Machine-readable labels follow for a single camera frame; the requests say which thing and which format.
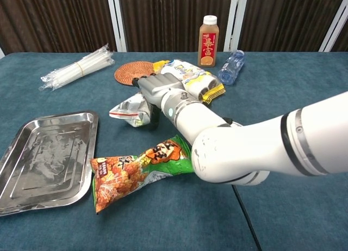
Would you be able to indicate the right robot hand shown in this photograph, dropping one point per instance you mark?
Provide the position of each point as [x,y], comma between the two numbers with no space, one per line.
[160,85]

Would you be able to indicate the white crinkled snack bag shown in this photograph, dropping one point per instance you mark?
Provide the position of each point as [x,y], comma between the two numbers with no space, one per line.
[130,109]

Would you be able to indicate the green orange snack bag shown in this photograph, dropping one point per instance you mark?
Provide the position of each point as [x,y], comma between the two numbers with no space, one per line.
[136,172]

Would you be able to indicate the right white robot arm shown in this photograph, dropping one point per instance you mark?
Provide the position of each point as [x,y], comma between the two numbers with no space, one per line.
[244,150]

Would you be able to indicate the orange woven coaster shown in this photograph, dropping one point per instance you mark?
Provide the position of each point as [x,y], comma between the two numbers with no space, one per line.
[130,71]

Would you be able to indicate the yellow white packaged rolls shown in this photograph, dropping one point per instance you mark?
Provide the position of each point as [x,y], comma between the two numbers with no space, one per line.
[195,79]

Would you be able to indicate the brown juice bottle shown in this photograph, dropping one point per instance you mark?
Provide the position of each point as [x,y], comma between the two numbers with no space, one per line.
[208,49]

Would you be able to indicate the brown folding screen panel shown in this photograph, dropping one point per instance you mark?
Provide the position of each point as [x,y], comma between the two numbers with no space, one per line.
[282,19]
[344,41]
[174,19]
[54,19]

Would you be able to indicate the clear water bottle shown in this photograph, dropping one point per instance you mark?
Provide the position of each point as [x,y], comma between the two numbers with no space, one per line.
[232,67]

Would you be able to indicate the bundle of wrapped straws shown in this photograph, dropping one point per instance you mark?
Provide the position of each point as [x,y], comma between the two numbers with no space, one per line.
[76,68]

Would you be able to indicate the rectangular steel tray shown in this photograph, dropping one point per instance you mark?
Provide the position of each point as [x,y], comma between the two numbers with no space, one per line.
[46,158]

